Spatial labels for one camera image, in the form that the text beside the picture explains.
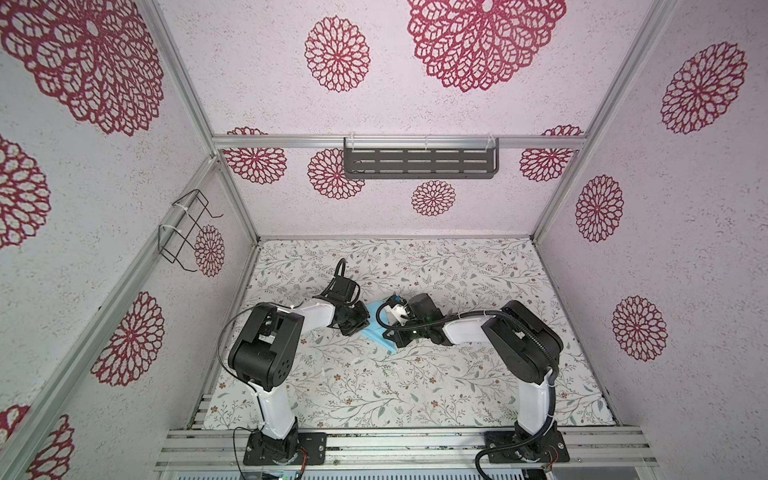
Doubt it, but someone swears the dark grey slotted wall shelf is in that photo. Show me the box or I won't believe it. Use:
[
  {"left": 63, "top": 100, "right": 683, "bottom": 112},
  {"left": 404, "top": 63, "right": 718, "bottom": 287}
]
[{"left": 342, "top": 138, "right": 500, "bottom": 180}]

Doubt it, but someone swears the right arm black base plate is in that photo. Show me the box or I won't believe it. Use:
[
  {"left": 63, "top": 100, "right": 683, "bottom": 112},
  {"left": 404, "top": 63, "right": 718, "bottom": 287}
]
[{"left": 484, "top": 430, "right": 571, "bottom": 465}]

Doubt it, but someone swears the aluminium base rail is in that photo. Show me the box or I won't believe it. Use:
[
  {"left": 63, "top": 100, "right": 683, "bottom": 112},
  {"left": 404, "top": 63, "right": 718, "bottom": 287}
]
[{"left": 151, "top": 426, "right": 658, "bottom": 472}]

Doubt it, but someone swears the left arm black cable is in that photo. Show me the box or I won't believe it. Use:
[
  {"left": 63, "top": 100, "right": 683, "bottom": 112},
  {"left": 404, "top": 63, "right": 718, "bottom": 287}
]
[{"left": 217, "top": 257, "right": 362, "bottom": 480}]

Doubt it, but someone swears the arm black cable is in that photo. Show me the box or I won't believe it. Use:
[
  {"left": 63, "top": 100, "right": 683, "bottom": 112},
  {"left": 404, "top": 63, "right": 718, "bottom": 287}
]
[
  {"left": 217, "top": 257, "right": 362, "bottom": 480},
  {"left": 375, "top": 299, "right": 559, "bottom": 480}
]

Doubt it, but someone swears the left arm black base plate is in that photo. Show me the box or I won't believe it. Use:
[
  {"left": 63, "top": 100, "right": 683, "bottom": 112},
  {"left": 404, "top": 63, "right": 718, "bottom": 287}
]
[{"left": 243, "top": 432, "right": 328, "bottom": 466}]

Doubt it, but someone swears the black wire wall rack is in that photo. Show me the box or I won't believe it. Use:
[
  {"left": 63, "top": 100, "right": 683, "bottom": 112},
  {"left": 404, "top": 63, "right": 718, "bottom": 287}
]
[{"left": 157, "top": 189, "right": 226, "bottom": 278}]

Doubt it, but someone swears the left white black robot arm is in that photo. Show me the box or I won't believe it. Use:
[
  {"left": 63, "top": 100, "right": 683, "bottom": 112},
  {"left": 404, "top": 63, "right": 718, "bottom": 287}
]
[{"left": 227, "top": 298, "right": 369, "bottom": 465}]

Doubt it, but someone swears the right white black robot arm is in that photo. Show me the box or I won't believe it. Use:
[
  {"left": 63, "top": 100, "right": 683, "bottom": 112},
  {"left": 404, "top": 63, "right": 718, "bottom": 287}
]
[{"left": 374, "top": 294, "right": 564, "bottom": 453}]

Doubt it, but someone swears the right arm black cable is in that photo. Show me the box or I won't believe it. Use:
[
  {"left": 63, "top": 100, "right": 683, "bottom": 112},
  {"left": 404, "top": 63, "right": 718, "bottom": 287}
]
[{"left": 375, "top": 299, "right": 559, "bottom": 480}]

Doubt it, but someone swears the light blue square paper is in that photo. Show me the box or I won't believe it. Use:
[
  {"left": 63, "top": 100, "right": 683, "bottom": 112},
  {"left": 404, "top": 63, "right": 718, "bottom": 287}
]
[{"left": 361, "top": 301, "right": 398, "bottom": 354}]

